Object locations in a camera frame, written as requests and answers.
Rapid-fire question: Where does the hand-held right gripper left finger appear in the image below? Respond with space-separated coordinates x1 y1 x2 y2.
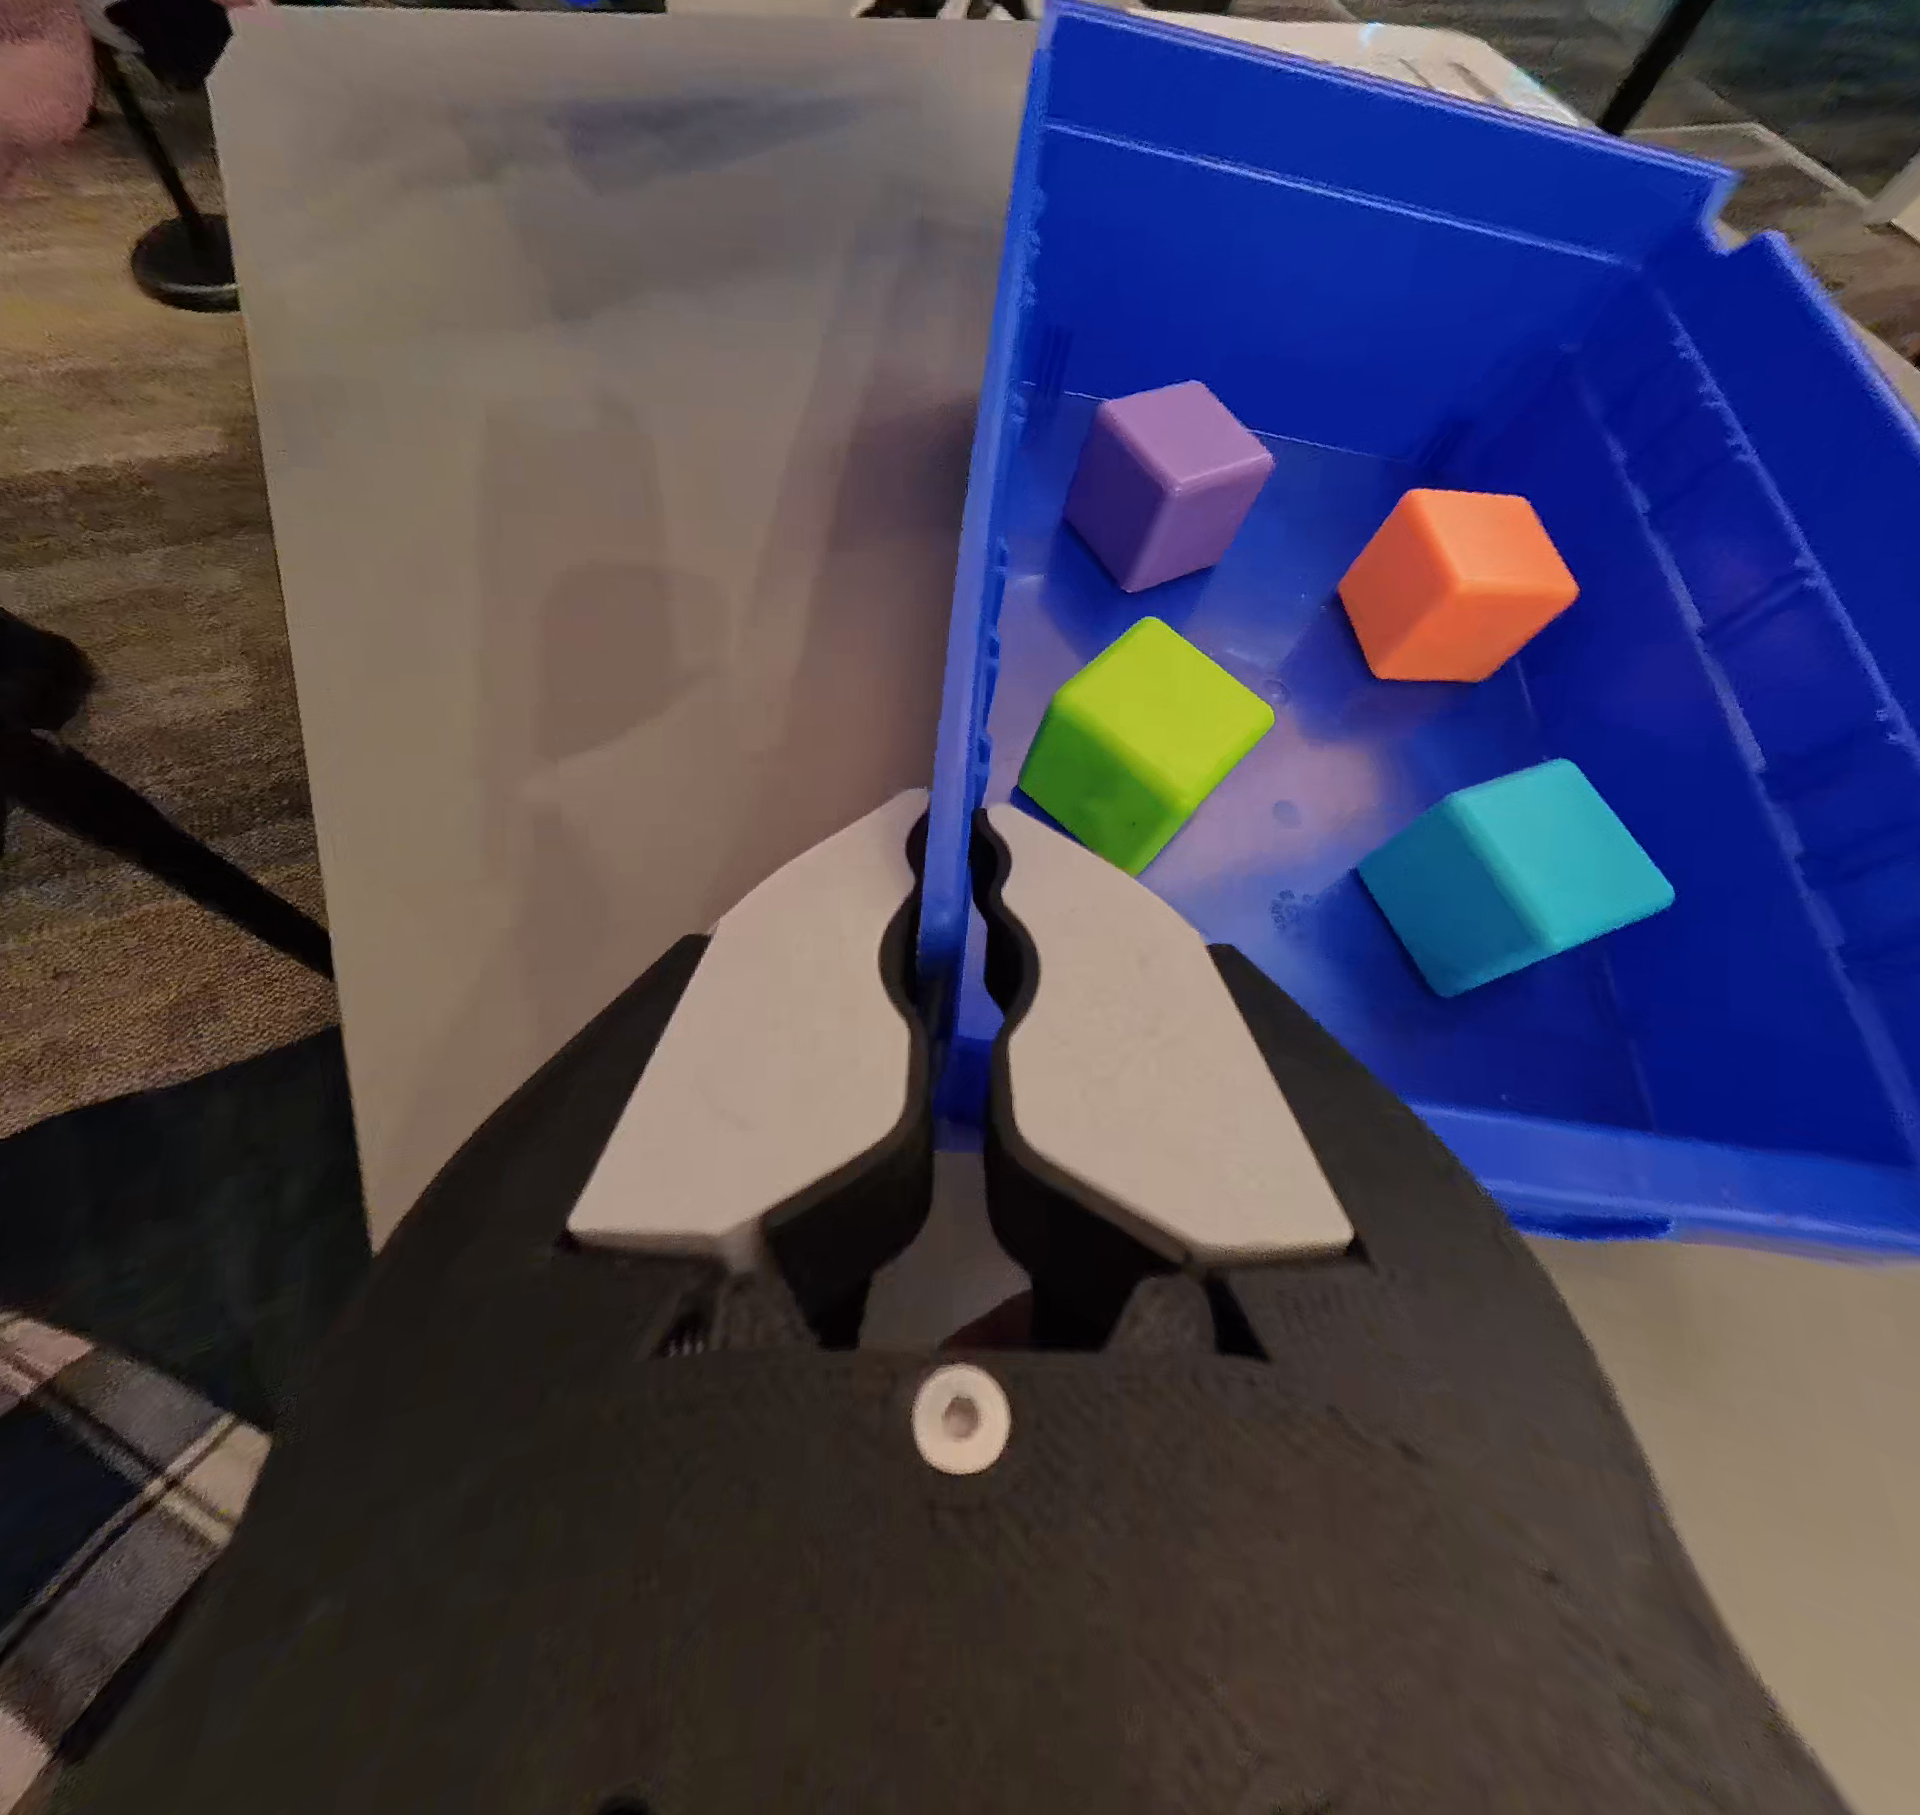
566 788 943 1349

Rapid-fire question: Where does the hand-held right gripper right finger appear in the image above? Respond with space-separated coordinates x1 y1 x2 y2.
972 802 1359 1352

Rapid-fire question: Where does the grey desk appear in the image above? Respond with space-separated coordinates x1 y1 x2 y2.
208 7 1920 1815

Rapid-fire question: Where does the person's left hand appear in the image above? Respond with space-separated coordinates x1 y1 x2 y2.
0 0 279 189

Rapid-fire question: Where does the black round-base stand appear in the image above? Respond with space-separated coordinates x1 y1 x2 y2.
93 75 242 314

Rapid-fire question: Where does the green cube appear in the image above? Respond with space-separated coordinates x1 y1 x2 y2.
1021 617 1276 876

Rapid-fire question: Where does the teal cube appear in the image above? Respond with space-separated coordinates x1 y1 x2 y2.
1358 759 1677 1000

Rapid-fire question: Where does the orange cube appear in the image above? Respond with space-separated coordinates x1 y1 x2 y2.
1337 488 1582 684

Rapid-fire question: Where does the purple cube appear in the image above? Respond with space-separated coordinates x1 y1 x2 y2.
1066 379 1276 595

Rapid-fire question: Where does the black tripod leg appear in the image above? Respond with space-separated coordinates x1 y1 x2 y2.
0 607 336 980

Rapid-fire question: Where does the plaid cloth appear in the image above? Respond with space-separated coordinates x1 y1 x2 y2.
0 1306 279 1787

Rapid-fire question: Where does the white paper sheet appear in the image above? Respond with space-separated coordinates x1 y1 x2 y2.
1349 23 1592 122

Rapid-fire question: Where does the black slanted pole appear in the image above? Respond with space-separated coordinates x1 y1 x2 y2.
1598 0 1795 136

